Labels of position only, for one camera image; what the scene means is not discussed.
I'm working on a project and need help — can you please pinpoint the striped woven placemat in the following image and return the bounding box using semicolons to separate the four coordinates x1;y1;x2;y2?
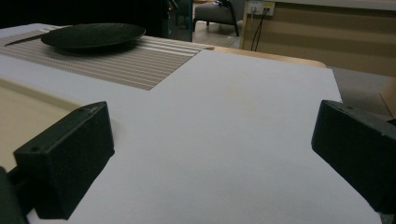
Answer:
0;25;216;91

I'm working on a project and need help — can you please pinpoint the grey armchair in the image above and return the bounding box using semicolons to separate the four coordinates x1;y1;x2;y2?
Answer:
191;0;247;37

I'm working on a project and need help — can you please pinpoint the black cable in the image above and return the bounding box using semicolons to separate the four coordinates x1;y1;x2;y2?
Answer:
250;7;261;52
253;7;271;52

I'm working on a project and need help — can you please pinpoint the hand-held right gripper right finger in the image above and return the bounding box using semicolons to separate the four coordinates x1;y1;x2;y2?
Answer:
310;99;396;215

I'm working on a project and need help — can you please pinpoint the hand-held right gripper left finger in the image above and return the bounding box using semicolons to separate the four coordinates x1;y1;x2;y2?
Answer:
13;101;116;220

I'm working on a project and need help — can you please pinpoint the black round plate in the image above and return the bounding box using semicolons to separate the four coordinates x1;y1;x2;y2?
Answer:
40;22;147;50

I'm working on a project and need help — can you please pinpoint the white wall socket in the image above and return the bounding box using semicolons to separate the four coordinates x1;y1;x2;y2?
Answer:
247;0;276;17

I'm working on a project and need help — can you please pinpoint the white paper sheet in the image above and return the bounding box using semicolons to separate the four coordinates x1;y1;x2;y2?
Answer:
0;22;383;224

